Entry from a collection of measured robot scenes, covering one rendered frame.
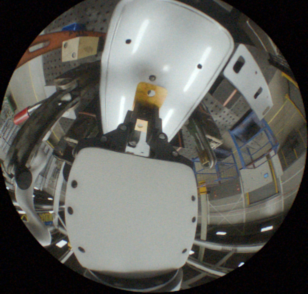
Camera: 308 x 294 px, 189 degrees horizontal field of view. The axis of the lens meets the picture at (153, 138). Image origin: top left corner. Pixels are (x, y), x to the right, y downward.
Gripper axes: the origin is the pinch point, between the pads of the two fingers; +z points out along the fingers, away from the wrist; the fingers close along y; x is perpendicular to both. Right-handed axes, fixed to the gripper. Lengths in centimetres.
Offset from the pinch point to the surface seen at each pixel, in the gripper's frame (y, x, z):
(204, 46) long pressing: 5.8, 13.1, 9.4
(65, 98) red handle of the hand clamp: -14.0, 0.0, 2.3
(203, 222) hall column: 555, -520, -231
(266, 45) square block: 14.2, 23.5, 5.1
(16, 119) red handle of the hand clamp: -24.8, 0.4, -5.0
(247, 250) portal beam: 298, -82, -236
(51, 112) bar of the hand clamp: -14.7, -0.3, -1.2
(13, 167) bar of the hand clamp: -15.2, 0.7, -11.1
